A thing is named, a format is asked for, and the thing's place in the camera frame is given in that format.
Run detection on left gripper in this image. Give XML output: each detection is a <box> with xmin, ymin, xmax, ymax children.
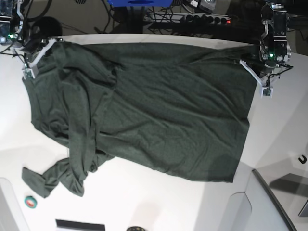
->
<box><xmin>239</xmin><ymin>59</ymin><xmax>293</xmax><ymax>88</ymax></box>

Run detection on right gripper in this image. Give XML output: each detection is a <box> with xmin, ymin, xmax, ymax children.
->
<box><xmin>12</xmin><ymin>37</ymin><xmax>64</xmax><ymax>70</ymax></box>

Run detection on dark green t-shirt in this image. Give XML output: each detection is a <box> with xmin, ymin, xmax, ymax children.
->
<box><xmin>22</xmin><ymin>42</ymin><xmax>256</xmax><ymax>198</ymax></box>

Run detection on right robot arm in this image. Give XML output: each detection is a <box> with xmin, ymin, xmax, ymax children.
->
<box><xmin>0</xmin><ymin>0</ymin><xmax>63</xmax><ymax>70</ymax></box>

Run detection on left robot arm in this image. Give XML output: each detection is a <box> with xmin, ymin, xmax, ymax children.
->
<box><xmin>240</xmin><ymin>0</ymin><xmax>293</xmax><ymax>96</ymax></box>

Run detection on black U-shaped hook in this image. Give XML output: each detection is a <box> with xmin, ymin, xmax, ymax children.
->
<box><xmin>298</xmin><ymin>155</ymin><xmax>308</xmax><ymax>164</ymax></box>

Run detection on blue plastic bin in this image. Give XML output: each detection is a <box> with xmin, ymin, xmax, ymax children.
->
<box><xmin>107</xmin><ymin>0</ymin><xmax>173</xmax><ymax>7</ymax></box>

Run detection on grey power strip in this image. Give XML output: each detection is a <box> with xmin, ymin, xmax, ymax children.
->
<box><xmin>144</xmin><ymin>13</ymin><xmax>232</xmax><ymax>25</ymax></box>

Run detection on green red tape roll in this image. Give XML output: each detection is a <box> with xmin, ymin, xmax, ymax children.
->
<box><xmin>24</xmin><ymin>196</ymin><xmax>38</xmax><ymax>209</ymax></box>

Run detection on small black round object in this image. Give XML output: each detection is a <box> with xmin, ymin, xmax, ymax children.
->
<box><xmin>127</xmin><ymin>226</ymin><xmax>146</xmax><ymax>231</ymax></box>

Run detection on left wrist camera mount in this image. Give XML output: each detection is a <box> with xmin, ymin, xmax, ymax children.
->
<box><xmin>260</xmin><ymin>86</ymin><xmax>273</xmax><ymax>98</ymax></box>

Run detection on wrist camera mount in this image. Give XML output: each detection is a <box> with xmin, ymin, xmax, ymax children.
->
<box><xmin>22</xmin><ymin>66</ymin><xmax>38</xmax><ymax>79</ymax></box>
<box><xmin>260</xmin><ymin>86</ymin><xmax>273</xmax><ymax>98</ymax></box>

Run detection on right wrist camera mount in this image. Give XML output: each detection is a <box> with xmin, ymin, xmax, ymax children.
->
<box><xmin>22</xmin><ymin>66</ymin><xmax>38</xmax><ymax>79</ymax></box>

